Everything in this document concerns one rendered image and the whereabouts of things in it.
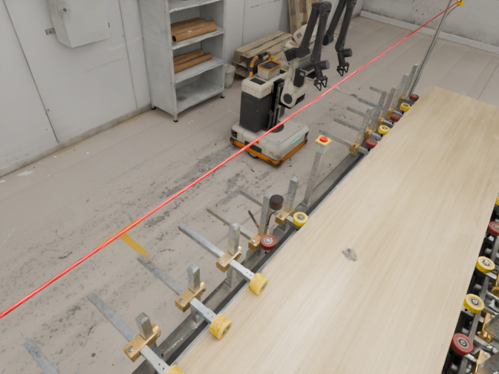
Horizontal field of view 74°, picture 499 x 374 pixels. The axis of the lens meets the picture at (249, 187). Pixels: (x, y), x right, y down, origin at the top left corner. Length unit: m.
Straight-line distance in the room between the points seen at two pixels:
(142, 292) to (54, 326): 0.57
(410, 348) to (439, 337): 0.15
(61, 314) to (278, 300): 1.64
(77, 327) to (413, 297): 2.04
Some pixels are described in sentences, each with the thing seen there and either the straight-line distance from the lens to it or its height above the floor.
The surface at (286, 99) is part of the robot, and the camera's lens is 3.34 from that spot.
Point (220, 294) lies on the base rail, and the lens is 1.78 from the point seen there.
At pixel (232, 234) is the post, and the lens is 1.46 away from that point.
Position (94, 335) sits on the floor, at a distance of 2.58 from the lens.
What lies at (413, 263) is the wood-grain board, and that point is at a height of 0.90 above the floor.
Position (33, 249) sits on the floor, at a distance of 3.14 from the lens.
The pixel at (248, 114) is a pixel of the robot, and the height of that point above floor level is 0.48.
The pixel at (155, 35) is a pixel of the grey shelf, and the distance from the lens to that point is 3.96.
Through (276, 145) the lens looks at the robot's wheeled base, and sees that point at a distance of 3.44.
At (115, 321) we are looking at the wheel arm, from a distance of 1.48.
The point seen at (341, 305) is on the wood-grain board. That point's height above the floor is 0.90.
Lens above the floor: 2.25
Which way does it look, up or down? 43 degrees down
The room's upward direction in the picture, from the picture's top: 6 degrees clockwise
